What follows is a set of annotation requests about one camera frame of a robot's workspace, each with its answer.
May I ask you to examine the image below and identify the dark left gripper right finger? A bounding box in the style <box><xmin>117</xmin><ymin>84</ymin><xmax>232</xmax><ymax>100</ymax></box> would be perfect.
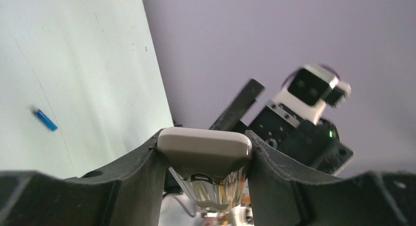
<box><xmin>246</xmin><ymin>130</ymin><xmax>416</xmax><ymax>226</ymax></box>

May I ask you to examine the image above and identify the beige remote control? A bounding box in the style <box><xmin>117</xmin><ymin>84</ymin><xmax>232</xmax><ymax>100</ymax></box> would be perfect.
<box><xmin>156</xmin><ymin>127</ymin><xmax>252</xmax><ymax>212</ymax></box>

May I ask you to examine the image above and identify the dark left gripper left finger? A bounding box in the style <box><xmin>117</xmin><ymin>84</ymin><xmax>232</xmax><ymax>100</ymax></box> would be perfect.
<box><xmin>0</xmin><ymin>134</ymin><xmax>167</xmax><ymax>226</ymax></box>

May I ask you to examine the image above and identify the blue battery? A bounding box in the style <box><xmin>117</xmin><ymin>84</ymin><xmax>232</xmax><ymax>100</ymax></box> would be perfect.
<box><xmin>31</xmin><ymin>108</ymin><xmax>58</xmax><ymax>131</ymax></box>

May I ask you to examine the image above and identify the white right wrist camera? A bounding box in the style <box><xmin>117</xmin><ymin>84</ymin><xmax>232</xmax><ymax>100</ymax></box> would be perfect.
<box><xmin>271</xmin><ymin>63</ymin><xmax>351</xmax><ymax>125</ymax></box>

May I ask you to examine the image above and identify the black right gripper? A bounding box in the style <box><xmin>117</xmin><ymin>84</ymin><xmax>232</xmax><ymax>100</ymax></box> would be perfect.
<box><xmin>209</xmin><ymin>79</ymin><xmax>354</xmax><ymax>176</ymax></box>

